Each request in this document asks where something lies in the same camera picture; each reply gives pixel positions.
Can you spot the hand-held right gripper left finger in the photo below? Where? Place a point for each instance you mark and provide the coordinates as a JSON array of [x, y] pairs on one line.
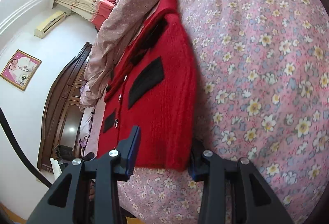
[[134, 148]]

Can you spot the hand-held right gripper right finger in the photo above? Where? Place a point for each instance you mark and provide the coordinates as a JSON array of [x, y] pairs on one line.
[[195, 174]]

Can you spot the red knitted sweater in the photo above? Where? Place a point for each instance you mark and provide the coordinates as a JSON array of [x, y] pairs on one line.
[[164, 110]]

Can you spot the lilac frilled pillow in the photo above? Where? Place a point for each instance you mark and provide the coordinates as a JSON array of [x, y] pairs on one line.
[[85, 121]]

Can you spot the dark wooden headboard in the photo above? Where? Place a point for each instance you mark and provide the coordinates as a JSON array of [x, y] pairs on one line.
[[64, 110]]

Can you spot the pink floral bed sheet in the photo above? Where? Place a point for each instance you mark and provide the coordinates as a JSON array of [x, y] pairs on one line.
[[257, 85]]

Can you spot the pink floral duvet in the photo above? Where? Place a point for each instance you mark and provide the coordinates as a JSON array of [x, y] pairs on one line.
[[120, 15]]

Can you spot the cream and red curtain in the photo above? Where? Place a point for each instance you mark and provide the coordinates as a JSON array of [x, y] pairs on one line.
[[82, 0]]

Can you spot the framed wall picture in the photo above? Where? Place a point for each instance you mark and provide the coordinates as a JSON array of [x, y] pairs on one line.
[[19, 69]]

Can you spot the wall air conditioner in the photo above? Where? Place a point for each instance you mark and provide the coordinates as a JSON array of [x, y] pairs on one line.
[[48, 24]]

